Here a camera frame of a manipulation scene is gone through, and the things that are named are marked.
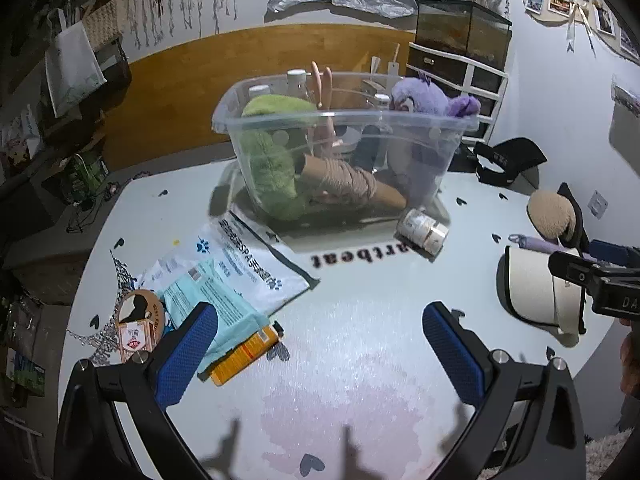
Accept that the beige fluffy ball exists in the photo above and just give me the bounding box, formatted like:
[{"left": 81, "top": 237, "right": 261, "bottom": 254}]
[{"left": 527, "top": 189, "right": 577, "bottom": 238}]

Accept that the white labelled bottle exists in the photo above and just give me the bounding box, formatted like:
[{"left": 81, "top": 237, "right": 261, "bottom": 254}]
[{"left": 396, "top": 208, "right": 450, "bottom": 257}]

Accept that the round cork coaster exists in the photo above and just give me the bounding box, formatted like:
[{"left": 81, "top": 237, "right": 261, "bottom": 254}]
[{"left": 116, "top": 290, "right": 166, "bottom": 361}]

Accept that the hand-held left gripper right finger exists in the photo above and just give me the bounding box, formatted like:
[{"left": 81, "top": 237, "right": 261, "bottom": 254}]
[{"left": 421, "top": 301, "right": 587, "bottom": 480}]

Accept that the pink toy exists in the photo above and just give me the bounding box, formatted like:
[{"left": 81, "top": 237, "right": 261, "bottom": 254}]
[{"left": 309, "top": 61, "right": 336, "bottom": 161}]

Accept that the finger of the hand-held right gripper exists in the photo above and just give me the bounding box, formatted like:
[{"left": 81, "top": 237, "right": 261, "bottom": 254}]
[
  {"left": 588, "top": 240, "right": 640, "bottom": 268},
  {"left": 548, "top": 251, "right": 608, "bottom": 287}
]

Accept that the green packaging bag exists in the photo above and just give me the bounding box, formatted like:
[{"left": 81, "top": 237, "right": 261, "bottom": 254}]
[{"left": 67, "top": 152, "right": 109, "bottom": 196}]

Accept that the purple plush toy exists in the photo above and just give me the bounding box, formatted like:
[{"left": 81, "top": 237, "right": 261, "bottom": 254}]
[{"left": 387, "top": 74, "right": 482, "bottom": 196}]

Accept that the green plush toy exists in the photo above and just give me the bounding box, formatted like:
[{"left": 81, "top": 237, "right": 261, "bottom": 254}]
[{"left": 241, "top": 95, "right": 321, "bottom": 221}]

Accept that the white paw print pouch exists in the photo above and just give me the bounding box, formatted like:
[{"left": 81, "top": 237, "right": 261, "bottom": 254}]
[{"left": 137, "top": 210, "right": 321, "bottom": 331}]

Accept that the black cap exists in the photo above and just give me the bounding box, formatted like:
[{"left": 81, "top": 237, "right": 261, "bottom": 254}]
[{"left": 472, "top": 137, "right": 548, "bottom": 188}]

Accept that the teal packet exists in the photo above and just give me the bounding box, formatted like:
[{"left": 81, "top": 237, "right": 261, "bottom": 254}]
[{"left": 160, "top": 260, "right": 271, "bottom": 376}]

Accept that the black cloth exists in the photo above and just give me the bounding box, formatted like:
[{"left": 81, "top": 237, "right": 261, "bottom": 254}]
[{"left": 556, "top": 182, "right": 592, "bottom": 252}]

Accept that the clear plastic storage container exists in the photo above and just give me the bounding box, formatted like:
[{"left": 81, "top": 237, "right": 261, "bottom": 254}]
[{"left": 212, "top": 72, "right": 480, "bottom": 223}]

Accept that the wall socket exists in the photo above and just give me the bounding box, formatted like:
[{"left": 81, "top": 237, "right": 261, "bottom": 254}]
[{"left": 586, "top": 191, "right": 609, "bottom": 218}]

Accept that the white tote bag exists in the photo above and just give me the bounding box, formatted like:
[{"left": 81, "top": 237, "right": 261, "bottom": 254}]
[{"left": 45, "top": 7, "right": 108, "bottom": 118}]

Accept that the person's right hand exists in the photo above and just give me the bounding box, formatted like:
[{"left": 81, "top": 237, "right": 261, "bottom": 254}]
[{"left": 620, "top": 332, "right": 640, "bottom": 396}]

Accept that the wicker basket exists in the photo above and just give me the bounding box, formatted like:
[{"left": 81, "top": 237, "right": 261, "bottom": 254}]
[{"left": 82, "top": 0, "right": 126, "bottom": 53}]

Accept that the round photo board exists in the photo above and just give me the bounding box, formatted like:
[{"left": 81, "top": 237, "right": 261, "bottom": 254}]
[{"left": 505, "top": 0, "right": 640, "bottom": 66}]

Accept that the glass tank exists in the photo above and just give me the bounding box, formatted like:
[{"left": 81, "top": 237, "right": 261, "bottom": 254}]
[{"left": 416, "top": 0, "right": 513, "bottom": 68}]

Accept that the silver chain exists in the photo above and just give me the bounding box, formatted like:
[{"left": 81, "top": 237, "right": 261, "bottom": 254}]
[{"left": 65, "top": 255, "right": 136, "bottom": 366}]

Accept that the orange tube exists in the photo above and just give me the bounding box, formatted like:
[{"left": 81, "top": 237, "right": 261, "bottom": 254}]
[{"left": 207, "top": 325, "right": 280, "bottom": 387}]

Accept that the white fluffy rug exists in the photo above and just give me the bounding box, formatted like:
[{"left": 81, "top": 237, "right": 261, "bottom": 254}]
[{"left": 585, "top": 430, "right": 640, "bottom": 480}]

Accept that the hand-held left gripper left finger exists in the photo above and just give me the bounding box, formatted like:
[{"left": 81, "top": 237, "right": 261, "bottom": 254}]
[{"left": 54, "top": 302, "right": 221, "bottom": 480}]

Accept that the white drawer cabinet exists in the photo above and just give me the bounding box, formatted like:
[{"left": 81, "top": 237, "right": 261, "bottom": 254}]
[{"left": 404, "top": 42, "right": 510, "bottom": 141}]

